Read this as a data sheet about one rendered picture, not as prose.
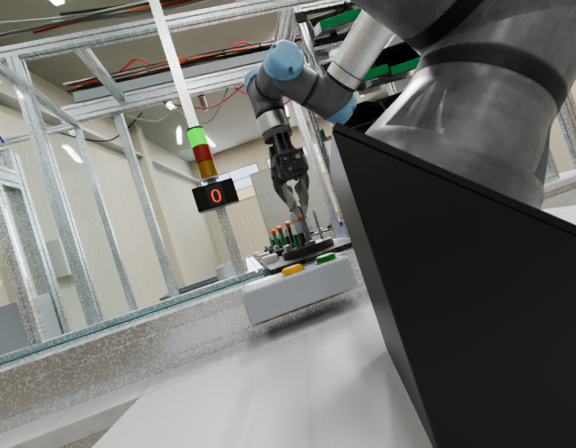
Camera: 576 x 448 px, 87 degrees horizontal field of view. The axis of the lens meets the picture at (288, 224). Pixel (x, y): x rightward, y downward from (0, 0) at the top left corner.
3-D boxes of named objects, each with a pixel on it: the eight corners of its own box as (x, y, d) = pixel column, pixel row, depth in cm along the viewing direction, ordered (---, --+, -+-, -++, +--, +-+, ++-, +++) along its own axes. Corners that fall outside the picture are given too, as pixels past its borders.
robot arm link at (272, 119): (255, 126, 77) (285, 118, 79) (261, 143, 77) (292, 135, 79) (257, 114, 70) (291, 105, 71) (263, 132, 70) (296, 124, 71)
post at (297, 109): (345, 243, 194) (277, 37, 198) (339, 244, 193) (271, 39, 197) (343, 243, 198) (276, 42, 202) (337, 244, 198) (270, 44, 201)
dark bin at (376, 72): (388, 73, 79) (384, 42, 76) (340, 89, 79) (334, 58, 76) (355, 79, 105) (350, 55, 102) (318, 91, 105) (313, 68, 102)
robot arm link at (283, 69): (324, 59, 63) (303, 88, 73) (277, 28, 60) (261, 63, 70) (314, 89, 61) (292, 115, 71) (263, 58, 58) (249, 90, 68)
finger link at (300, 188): (307, 215, 70) (294, 177, 70) (301, 217, 76) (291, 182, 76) (319, 211, 71) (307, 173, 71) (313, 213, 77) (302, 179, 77)
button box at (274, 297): (358, 286, 57) (348, 254, 57) (251, 326, 54) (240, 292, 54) (346, 282, 64) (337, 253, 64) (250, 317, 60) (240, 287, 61)
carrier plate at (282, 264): (370, 244, 72) (366, 236, 72) (273, 278, 68) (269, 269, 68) (338, 244, 95) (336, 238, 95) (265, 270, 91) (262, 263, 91)
